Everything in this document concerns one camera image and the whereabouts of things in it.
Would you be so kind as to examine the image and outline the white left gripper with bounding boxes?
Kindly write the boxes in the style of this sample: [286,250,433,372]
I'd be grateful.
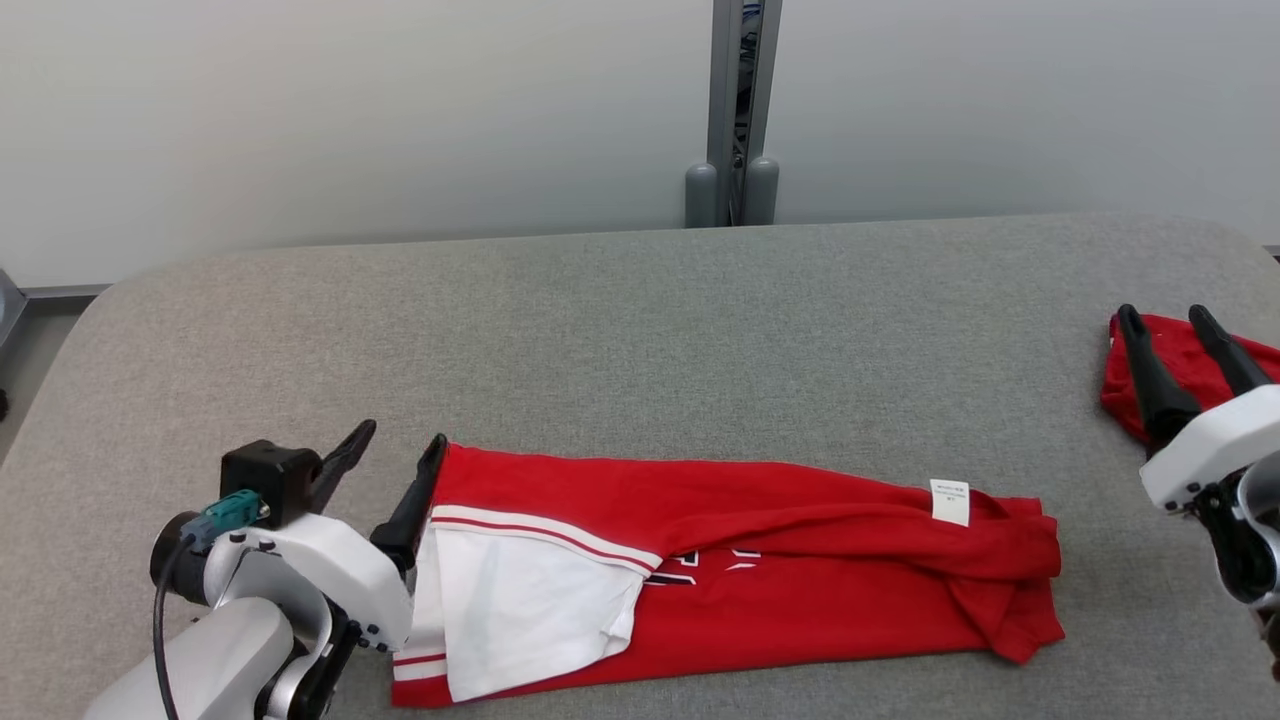
[203,419,450,651]

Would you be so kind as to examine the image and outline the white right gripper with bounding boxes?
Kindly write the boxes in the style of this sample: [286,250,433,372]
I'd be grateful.
[1117,304,1280,511]

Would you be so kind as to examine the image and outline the red shorts with white stripe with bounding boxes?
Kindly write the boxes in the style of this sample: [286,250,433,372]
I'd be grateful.
[1100,313,1280,446]

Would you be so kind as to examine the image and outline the red Bulls 23 jersey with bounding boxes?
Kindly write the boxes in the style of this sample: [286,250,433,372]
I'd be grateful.
[390,443,1066,709]

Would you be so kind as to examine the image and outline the grey metal stand leg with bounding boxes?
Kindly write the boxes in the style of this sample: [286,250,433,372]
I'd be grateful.
[0,268,29,351]

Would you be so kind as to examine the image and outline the teal left camera connector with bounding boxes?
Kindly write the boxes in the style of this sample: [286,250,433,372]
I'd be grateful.
[180,490,263,551]

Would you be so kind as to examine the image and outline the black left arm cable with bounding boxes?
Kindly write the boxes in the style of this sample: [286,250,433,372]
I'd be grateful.
[152,540,197,720]

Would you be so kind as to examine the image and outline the grey partition post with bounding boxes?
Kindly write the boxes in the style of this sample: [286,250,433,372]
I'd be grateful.
[685,0,783,229]

